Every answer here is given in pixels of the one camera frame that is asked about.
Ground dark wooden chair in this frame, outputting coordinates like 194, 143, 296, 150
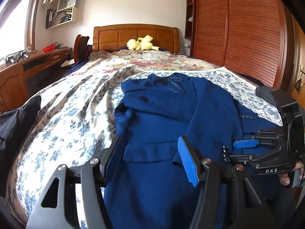
73, 35, 92, 62

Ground wooden slatted wardrobe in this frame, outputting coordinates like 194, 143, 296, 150
185, 0, 296, 93

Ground pink floral quilt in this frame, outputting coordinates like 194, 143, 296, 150
89, 50, 221, 77

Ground grey garment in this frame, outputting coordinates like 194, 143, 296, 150
256, 86, 278, 105

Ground wooden bed headboard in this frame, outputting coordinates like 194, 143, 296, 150
92, 24, 180, 54

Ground wood-framed window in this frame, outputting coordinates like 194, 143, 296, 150
0, 0, 46, 61

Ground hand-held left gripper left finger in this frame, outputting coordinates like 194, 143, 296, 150
26, 135, 125, 229

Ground white paper bag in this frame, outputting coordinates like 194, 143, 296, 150
57, 0, 78, 11

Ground long wooden desk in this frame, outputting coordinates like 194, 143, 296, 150
0, 46, 73, 114

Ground yellow plush toy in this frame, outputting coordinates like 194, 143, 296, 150
126, 35, 160, 52

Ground person's right hand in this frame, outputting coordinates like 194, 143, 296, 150
278, 172, 291, 187

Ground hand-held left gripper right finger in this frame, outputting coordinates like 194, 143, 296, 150
177, 135, 279, 229

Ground blue suit jacket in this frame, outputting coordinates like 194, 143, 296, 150
104, 73, 296, 229

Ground row of books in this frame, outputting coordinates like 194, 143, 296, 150
46, 9, 72, 28

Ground bed with floral sheet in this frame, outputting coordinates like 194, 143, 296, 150
7, 65, 285, 229

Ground black metal device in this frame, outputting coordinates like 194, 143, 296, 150
5, 51, 30, 65

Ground black garment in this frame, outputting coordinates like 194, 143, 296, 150
0, 95, 42, 196

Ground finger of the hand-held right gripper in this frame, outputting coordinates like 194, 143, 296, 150
234, 127, 287, 148
229, 153, 262, 164

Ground brass door handle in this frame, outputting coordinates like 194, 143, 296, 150
295, 66, 305, 93

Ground white wall shelf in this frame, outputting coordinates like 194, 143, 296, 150
42, 0, 83, 29

